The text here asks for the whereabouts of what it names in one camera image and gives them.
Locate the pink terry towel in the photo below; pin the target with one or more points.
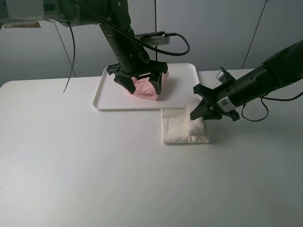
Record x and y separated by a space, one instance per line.
144 89

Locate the white rectangular plastic tray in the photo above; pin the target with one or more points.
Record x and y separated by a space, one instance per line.
177 91

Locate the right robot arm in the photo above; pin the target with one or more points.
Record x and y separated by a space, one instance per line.
280 70

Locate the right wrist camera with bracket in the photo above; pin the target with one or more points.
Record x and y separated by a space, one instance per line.
224 76

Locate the cream white terry towel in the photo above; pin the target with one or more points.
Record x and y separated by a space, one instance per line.
178 128

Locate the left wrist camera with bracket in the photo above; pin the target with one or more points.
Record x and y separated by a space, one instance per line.
154 39

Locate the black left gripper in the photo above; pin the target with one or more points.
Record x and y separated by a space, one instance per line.
133 61

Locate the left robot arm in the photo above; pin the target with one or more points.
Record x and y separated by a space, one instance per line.
113 18

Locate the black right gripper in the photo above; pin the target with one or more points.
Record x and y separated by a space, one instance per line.
224 99

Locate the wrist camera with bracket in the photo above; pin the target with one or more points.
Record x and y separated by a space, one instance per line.
224 76
154 39

